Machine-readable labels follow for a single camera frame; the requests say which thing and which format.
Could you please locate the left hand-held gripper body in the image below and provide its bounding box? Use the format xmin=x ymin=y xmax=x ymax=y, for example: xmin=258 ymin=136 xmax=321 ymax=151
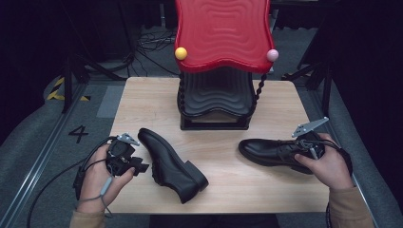
xmin=106 ymin=132 xmax=141 ymax=177

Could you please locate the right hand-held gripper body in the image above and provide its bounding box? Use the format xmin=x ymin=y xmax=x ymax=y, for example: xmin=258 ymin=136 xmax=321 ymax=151
xmin=291 ymin=116 xmax=330 ymax=160

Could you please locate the black leather shoe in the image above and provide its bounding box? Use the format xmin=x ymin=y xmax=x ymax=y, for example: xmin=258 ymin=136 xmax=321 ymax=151
xmin=238 ymin=137 xmax=317 ymax=176
xmin=137 ymin=127 xmax=210 ymax=205

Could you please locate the red and black shoe rack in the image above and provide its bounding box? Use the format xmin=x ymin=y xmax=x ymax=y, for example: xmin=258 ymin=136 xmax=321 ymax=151
xmin=173 ymin=0 xmax=280 ymax=131

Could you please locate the person's right hand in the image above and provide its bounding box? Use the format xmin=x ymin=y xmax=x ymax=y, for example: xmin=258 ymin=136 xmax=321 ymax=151
xmin=294 ymin=132 xmax=355 ymax=191

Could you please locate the person's left hand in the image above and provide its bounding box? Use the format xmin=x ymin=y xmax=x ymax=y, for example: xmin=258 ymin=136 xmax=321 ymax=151
xmin=76 ymin=143 xmax=136 ymax=214

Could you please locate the black metal stand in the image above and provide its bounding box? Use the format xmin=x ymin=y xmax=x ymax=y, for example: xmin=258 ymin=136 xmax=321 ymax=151
xmin=280 ymin=56 xmax=334 ymax=118
xmin=61 ymin=53 xmax=128 ymax=114

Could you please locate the yellow and black floor tape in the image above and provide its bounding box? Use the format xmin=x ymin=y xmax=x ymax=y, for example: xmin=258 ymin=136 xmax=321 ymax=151
xmin=46 ymin=76 xmax=92 ymax=103

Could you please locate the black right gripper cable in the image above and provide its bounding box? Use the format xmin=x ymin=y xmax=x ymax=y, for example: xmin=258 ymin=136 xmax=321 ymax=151
xmin=317 ymin=138 xmax=355 ymax=228

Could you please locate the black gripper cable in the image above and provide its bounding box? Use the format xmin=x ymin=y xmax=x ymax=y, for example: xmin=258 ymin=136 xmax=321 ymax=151
xmin=26 ymin=136 xmax=118 ymax=228
xmin=317 ymin=138 xmax=355 ymax=228

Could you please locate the grey wrist cord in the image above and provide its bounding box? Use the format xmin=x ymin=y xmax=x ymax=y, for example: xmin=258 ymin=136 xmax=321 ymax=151
xmin=75 ymin=175 xmax=115 ymax=219

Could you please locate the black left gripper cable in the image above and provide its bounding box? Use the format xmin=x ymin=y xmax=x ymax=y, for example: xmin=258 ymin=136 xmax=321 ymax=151
xmin=26 ymin=136 xmax=118 ymax=228

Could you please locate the grey metal floor rail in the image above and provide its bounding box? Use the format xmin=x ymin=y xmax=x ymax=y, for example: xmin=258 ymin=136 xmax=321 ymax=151
xmin=0 ymin=83 xmax=91 ymax=228

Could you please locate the bundle of floor cables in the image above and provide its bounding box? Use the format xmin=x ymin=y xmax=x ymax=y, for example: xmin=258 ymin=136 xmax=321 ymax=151
xmin=126 ymin=27 xmax=179 ymax=78

